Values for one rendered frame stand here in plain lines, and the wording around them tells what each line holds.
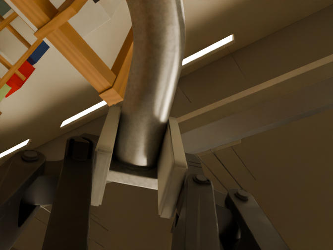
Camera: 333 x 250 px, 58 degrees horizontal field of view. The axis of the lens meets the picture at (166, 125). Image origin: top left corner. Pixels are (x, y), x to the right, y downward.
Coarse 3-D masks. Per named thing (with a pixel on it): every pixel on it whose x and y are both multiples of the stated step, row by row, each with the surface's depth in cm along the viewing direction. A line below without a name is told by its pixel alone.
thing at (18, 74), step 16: (0, 16) 571; (16, 16) 548; (16, 32) 590; (32, 48) 547; (48, 48) 589; (16, 64) 506; (32, 64) 560; (0, 80) 471; (16, 80) 503; (0, 96) 469; (0, 112) 466
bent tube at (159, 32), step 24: (144, 0) 15; (168, 0) 15; (144, 24) 16; (168, 24) 16; (144, 48) 16; (168, 48) 16; (144, 72) 17; (168, 72) 17; (144, 96) 17; (168, 96) 17; (120, 120) 18; (144, 120) 17; (120, 144) 18; (144, 144) 18; (120, 168) 18; (144, 168) 19
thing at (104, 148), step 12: (120, 108) 20; (108, 120) 17; (108, 132) 15; (108, 144) 14; (96, 156) 13; (108, 156) 13; (96, 168) 14; (108, 168) 14; (96, 180) 14; (96, 192) 14; (96, 204) 14
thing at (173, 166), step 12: (168, 120) 20; (168, 132) 18; (168, 144) 16; (180, 144) 16; (168, 156) 16; (180, 156) 15; (168, 168) 15; (180, 168) 14; (168, 180) 14; (180, 180) 14; (168, 192) 14; (168, 204) 14; (168, 216) 15
